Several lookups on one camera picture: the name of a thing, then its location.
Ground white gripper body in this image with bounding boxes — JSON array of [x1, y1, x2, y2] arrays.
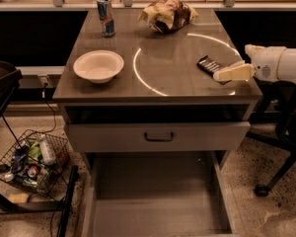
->
[[245, 44, 286, 82]]

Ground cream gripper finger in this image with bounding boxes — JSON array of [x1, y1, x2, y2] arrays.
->
[[226, 60, 246, 68], [213, 63, 256, 82]]

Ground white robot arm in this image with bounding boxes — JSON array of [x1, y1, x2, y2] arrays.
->
[[213, 44, 296, 85]]

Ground white paper bowl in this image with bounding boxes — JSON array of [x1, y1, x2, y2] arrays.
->
[[73, 50, 124, 84]]

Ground black office chair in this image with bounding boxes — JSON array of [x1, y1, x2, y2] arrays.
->
[[247, 79, 296, 197]]

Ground crumpled chip bag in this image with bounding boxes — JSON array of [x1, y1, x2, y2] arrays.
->
[[138, 0, 198, 34]]

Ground grey counter cabinet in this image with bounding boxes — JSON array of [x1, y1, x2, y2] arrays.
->
[[51, 7, 263, 237]]

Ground grey upper drawer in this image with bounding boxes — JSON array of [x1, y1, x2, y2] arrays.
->
[[64, 121, 250, 153]]

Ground blue silver energy drink can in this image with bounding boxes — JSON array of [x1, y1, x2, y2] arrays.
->
[[97, 0, 115, 38]]

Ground open lower drawer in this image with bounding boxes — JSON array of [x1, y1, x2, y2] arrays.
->
[[82, 152, 239, 237]]

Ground clear plastic bottle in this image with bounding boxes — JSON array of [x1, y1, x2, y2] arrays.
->
[[39, 134, 56, 166]]

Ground red soda can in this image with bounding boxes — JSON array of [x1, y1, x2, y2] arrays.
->
[[27, 165, 40, 179]]

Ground black rolling cart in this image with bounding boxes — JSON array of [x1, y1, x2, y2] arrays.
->
[[0, 61, 79, 237]]

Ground yellow sponge block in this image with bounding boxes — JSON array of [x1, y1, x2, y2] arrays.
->
[[8, 193, 29, 203]]

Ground black drawer handle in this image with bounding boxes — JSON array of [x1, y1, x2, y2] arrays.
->
[[143, 132, 175, 142]]

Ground black power cable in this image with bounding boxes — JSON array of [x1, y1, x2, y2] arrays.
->
[[26, 82, 58, 140]]

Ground black wire basket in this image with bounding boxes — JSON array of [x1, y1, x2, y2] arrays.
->
[[0, 130, 70, 194]]

